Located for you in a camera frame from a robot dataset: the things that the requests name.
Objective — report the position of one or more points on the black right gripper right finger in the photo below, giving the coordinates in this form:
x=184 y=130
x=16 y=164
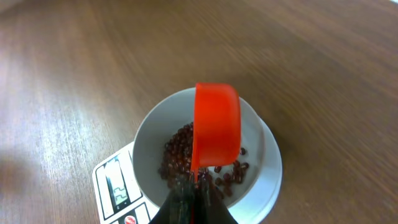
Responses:
x=208 y=206

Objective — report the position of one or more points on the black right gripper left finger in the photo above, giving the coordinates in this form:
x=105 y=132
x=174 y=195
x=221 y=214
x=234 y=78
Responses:
x=177 y=208

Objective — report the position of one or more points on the orange plastic measuring scoop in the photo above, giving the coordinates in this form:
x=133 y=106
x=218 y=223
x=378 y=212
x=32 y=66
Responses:
x=216 y=125

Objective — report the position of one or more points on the white round bowl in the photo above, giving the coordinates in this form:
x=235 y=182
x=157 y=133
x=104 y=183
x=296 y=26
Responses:
x=162 y=123

